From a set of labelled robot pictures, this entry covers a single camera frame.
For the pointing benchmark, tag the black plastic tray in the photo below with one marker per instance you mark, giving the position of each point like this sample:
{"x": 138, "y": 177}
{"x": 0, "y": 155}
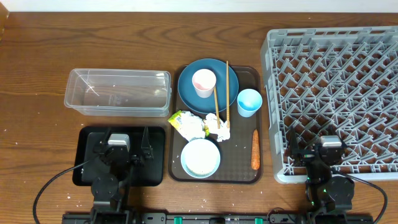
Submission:
{"x": 149, "y": 174}

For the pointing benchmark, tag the white tissue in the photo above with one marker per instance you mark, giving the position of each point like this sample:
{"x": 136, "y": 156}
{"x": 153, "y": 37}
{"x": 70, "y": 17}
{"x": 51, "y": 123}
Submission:
{"x": 191, "y": 126}
{"x": 210, "y": 123}

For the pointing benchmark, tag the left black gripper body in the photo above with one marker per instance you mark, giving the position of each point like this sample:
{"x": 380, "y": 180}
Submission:
{"x": 118, "y": 171}

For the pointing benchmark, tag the green yellow snack wrapper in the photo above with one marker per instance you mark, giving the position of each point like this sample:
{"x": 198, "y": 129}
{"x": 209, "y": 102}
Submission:
{"x": 174, "y": 120}

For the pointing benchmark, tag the wooden chopstick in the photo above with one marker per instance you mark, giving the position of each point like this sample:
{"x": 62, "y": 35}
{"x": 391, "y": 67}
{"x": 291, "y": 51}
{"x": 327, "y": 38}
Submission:
{"x": 227, "y": 96}
{"x": 216, "y": 108}

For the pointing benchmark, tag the pile of white rice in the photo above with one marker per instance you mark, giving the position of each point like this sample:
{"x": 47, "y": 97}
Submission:
{"x": 201, "y": 160}

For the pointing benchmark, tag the brown plastic serving tray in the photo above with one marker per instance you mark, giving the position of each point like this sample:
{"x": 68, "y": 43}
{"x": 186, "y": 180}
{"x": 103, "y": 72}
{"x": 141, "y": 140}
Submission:
{"x": 235, "y": 165}

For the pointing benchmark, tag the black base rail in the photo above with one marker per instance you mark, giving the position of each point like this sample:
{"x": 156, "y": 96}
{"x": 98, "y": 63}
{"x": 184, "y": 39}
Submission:
{"x": 162, "y": 218}

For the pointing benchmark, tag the clear plastic waste bin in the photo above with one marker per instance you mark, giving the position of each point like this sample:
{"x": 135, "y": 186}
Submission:
{"x": 118, "y": 92}

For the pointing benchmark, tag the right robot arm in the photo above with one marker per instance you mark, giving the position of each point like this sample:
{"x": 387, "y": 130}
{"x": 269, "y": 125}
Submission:
{"x": 330, "y": 196}

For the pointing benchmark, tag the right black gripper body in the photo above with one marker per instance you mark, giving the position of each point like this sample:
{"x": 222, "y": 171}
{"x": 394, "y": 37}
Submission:
{"x": 308, "y": 155}

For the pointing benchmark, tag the left wooden chopstick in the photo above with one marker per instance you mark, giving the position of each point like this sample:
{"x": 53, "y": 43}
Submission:
{"x": 216, "y": 108}

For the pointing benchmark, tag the light blue bowl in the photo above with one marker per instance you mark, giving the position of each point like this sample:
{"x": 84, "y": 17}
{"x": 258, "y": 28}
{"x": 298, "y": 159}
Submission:
{"x": 198, "y": 143}

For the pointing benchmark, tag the pink plastic cup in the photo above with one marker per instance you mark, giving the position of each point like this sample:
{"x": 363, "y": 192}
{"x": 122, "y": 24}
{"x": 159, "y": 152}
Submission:
{"x": 204, "y": 81}

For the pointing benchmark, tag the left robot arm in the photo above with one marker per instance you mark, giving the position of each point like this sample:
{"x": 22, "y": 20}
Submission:
{"x": 111, "y": 189}

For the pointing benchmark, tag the orange carrot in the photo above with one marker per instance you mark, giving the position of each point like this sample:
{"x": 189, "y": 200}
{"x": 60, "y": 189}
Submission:
{"x": 255, "y": 151}

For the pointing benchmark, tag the right wooden chopstick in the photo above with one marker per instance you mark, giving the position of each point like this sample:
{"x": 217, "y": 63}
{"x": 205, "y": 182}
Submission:
{"x": 227, "y": 96}

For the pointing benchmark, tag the grey dishwasher rack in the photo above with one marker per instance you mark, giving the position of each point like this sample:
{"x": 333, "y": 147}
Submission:
{"x": 343, "y": 78}

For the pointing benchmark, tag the dark blue plate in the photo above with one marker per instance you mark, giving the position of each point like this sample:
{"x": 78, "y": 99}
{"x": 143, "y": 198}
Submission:
{"x": 187, "y": 91}

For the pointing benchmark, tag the light blue plastic cup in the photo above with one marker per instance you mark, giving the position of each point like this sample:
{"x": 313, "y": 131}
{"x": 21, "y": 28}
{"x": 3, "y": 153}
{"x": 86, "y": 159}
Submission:
{"x": 249, "y": 101}

